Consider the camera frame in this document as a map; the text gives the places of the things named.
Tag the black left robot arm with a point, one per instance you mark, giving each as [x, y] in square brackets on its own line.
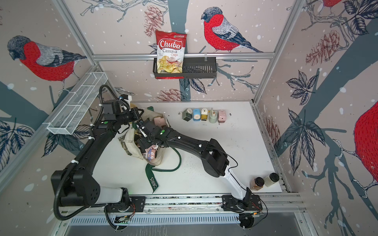
[74, 187]

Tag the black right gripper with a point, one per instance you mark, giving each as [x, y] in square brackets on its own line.
[141, 145]

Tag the black wall basket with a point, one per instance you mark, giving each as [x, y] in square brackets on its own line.
[193, 68]

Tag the pink face sharpener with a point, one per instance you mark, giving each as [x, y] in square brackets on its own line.
[150, 154]

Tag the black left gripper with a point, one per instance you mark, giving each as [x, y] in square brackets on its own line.
[136, 116]

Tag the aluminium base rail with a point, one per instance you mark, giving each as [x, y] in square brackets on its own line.
[156, 210]

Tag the white wire mesh basket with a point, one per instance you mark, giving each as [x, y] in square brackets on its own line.
[72, 113]

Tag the yellow sharpener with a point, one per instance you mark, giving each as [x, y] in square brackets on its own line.
[204, 114]

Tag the red cassava chips bag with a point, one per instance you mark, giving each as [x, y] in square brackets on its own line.
[171, 48]

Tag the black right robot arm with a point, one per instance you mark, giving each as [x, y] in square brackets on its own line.
[214, 160]

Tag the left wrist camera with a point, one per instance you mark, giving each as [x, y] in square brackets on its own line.
[125, 97]

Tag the canvas tote bag green handles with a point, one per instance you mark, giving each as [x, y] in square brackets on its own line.
[135, 144]

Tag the pink square sharpener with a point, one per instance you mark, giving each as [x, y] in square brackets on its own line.
[160, 121]

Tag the pale green sharpener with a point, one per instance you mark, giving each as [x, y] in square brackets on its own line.
[213, 116]

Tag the brown spice jar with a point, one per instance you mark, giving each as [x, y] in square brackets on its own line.
[257, 183]

